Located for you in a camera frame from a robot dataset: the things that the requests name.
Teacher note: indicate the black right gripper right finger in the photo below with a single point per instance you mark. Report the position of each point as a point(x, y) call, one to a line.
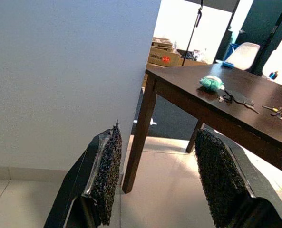
point(226, 180)

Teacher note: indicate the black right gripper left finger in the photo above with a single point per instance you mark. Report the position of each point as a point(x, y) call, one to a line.
point(83, 185)

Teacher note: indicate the black fob key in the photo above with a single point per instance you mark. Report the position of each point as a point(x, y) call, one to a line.
point(239, 97)

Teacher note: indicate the teal plush toy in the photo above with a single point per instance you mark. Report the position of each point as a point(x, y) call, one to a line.
point(209, 83)

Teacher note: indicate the dark brown wooden table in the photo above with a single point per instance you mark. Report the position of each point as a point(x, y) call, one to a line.
point(250, 83)

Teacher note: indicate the small blue block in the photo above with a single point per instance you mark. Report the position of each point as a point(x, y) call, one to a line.
point(227, 64)

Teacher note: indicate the white shell chair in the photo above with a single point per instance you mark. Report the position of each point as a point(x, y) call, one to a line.
point(276, 61)
point(245, 54)

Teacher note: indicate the cardboard box with red label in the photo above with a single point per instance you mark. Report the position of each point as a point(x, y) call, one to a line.
point(159, 57)

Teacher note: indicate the black slanted pole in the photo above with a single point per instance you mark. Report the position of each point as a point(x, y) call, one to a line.
point(277, 23)

